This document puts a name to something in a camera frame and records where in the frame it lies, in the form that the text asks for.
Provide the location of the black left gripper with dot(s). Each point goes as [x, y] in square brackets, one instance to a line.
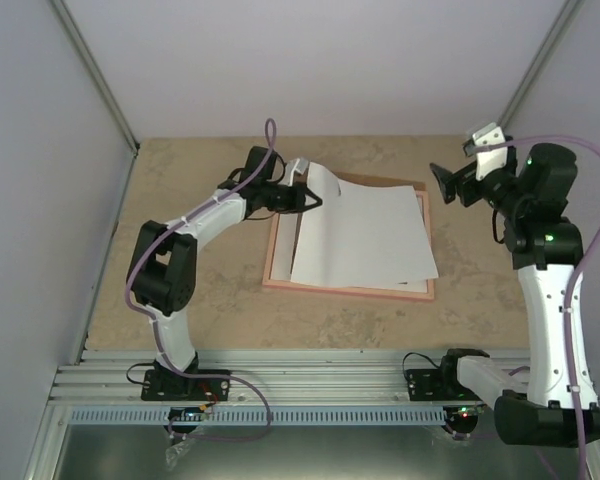
[296, 204]

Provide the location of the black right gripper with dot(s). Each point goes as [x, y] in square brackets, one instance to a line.
[463, 178]

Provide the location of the sunset landscape photo print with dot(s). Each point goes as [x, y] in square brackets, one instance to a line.
[361, 236]

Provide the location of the brown cardboard backing board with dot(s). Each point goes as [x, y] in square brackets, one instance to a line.
[379, 181]

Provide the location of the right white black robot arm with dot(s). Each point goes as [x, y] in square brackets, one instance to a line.
[558, 407]

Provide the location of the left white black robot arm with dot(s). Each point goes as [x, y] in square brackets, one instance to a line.
[161, 279]

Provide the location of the right controller circuit board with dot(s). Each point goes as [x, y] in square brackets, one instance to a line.
[465, 411]

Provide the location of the controller circuit board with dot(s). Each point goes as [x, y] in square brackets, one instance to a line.
[465, 411]
[194, 414]

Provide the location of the left controller circuit board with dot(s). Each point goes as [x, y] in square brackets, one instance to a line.
[194, 414]

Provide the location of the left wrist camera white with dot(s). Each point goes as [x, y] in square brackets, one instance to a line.
[294, 169]

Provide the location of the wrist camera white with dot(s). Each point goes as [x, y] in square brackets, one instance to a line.
[294, 169]
[487, 146]

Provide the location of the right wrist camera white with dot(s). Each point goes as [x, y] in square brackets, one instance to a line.
[487, 146]

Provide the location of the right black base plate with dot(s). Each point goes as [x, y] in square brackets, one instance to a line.
[433, 385]

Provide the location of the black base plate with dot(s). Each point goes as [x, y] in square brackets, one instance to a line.
[164, 385]
[433, 385]

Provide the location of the right aluminium corner post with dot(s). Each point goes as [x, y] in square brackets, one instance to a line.
[566, 16]

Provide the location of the aluminium corner post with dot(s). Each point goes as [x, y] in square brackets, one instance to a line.
[566, 16]
[95, 74]

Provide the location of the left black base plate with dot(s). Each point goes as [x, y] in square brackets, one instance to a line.
[164, 385]

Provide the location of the aluminium rail base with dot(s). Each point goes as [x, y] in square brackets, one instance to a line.
[286, 377]

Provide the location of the slotted grey cable duct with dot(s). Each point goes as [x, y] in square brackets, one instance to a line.
[259, 416]

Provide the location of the left aluminium corner post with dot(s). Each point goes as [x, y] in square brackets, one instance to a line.
[95, 74]

